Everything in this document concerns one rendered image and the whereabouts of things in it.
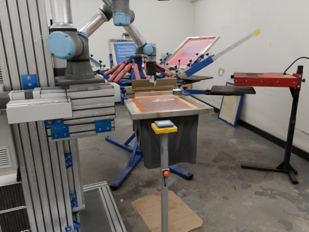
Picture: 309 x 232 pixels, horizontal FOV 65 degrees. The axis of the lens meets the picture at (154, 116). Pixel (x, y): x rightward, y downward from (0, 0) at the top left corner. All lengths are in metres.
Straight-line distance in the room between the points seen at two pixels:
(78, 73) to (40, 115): 0.28
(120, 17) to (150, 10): 5.34
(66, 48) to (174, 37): 5.52
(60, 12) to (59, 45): 0.14
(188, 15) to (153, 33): 1.01
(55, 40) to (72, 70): 0.20
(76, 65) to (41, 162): 0.64
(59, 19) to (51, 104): 0.37
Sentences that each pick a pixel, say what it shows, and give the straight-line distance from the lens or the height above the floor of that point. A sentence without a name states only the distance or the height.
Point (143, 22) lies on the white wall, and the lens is 6.37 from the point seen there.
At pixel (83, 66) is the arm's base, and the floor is 1.32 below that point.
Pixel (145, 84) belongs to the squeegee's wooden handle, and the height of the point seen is 1.10.
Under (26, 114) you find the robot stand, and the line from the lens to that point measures 1.19.
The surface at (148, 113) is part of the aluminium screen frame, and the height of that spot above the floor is 0.98.
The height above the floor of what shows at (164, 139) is 0.87.
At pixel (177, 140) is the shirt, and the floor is 0.74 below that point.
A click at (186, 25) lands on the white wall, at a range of 6.67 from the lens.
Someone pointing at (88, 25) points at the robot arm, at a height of 1.57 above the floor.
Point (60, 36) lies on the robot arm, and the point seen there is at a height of 1.46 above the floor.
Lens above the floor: 1.41
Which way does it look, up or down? 16 degrees down
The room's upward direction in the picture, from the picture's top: 1 degrees counter-clockwise
